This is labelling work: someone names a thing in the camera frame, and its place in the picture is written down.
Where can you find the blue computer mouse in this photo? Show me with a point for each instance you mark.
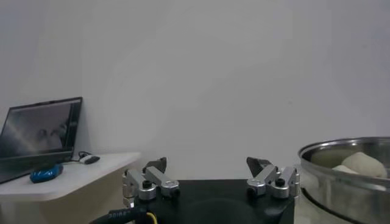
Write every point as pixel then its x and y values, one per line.
pixel 45 174

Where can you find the white side table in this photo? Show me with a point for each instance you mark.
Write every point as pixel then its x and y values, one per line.
pixel 91 176

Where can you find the black laptop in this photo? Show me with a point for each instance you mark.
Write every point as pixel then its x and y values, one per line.
pixel 36 131

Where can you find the white computer mouse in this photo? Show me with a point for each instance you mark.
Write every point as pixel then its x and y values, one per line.
pixel 90 159

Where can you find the white steamed baozi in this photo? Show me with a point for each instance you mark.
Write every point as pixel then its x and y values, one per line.
pixel 344 169
pixel 365 164

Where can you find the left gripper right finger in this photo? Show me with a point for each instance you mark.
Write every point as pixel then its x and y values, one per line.
pixel 268 178

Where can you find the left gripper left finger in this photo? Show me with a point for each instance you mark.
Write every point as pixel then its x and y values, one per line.
pixel 158 179

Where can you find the steel perforated steamer basket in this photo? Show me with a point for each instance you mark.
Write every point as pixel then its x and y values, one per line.
pixel 350 194

